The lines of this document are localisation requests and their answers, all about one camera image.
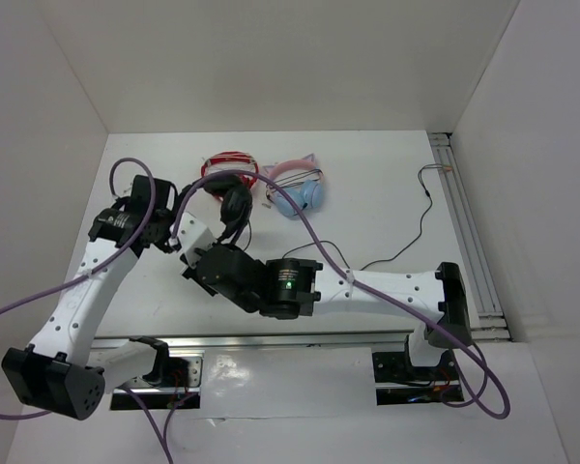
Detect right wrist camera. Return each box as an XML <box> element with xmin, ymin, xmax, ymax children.
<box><xmin>168</xmin><ymin>211</ymin><xmax>223</xmax><ymax>265</ymax></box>

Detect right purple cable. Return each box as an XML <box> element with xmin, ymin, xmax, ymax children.
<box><xmin>171</xmin><ymin>172</ymin><xmax>511</xmax><ymax>420</ymax></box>

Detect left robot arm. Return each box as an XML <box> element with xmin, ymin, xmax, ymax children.
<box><xmin>1</xmin><ymin>175</ymin><xmax>178</xmax><ymax>421</ymax></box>

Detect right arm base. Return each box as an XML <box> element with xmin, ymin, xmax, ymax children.
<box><xmin>372</xmin><ymin>344</ymin><xmax>464</xmax><ymax>406</ymax></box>

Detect black headset cable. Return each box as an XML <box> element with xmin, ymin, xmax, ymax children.
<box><xmin>217</xmin><ymin>163</ymin><xmax>453</xmax><ymax>272</ymax></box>

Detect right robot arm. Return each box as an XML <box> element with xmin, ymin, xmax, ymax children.
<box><xmin>180</xmin><ymin>245</ymin><xmax>472</xmax><ymax>379</ymax></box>

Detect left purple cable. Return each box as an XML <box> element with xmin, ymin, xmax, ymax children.
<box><xmin>0</xmin><ymin>157</ymin><xmax>180</xmax><ymax>463</ymax></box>

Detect purple cable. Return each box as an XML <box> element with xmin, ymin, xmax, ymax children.
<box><xmin>171</xmin><ymin>172</ymin><xmax>511</xmax><ymax>420</ymax></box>
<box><xmin>0</xmin><ymin>157</ymin><xmax>180</xmax><ymax>463</ymax></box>

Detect aluminium rail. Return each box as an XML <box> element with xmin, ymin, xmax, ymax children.
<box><xmin>91</xmin><ymin>330</ymin><xmax>479</xmax><ymax>350</ymax></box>
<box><xmin>427</xmin><ymin>132</ymin><xmax>511</xmax><ymax>343</ymax></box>

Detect aluminium right rail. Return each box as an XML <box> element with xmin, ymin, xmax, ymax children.
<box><xmin>427</xmin><ymin>132</ymin><xmax>511</xmax><ymax>343</ymax></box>

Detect blue pink cat headphones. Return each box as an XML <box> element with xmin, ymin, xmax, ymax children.
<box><xmin>263</xmin><ymin>154</ymin><xmax>325</xmax><ymax>218</ymax></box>

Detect aluminium front rail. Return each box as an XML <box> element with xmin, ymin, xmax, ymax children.
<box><xmin>91</xmin><ymin>330</ymin><xmax>479</xmax><ymax>350</ymax></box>

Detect red headphones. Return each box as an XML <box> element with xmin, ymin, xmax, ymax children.
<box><xmin>200</xmin><ymin>151</ymin><xmax>259</xmax><ymax>202</ymax></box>

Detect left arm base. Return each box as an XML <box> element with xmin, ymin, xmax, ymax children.
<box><xmin>89</xmin><ymin>336</ymin><xmax>203</xmax><ymax>411</ymax></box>

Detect black headset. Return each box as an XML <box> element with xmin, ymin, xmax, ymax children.
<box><xmin>202</xmin><ymin>177</ymin><xmax>253</xmax><ymax>249</ymax></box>

